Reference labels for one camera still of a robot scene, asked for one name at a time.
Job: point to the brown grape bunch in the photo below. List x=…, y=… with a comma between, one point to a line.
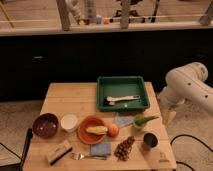
x=123, y=149

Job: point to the wooden block eraser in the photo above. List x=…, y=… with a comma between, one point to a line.
x=58, y=152

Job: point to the white dish brush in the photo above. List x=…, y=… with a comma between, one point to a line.
x=109, y=100

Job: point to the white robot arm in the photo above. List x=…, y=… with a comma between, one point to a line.
x=185, y=83

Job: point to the white cup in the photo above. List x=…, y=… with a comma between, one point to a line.
x=69, y=122

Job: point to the green cup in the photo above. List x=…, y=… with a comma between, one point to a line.
x=136, y=126

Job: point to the silver fork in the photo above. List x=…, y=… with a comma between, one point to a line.
x=80, y=156

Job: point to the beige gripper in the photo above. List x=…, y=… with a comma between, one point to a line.
x=168, y=116

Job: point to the green plastic tray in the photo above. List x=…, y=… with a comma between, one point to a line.
x=121, y=86

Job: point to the orange plate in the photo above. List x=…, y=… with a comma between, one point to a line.
x=88, y=138

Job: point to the dark metal cup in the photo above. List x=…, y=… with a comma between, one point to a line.
x=149, y=141

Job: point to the light blue cloth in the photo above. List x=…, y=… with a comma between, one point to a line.
x=123, y=120

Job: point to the green aloe leaf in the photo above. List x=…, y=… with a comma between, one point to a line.
x=142, y=120

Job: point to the orange apple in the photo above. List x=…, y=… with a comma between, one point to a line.
x=113, y=130

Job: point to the yellow corn cob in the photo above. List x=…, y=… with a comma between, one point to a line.
x=98, y=130

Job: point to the dark purple bowl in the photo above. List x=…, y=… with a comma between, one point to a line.
x=45, y=126

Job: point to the blue sponge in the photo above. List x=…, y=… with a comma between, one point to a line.
x=101, y=149

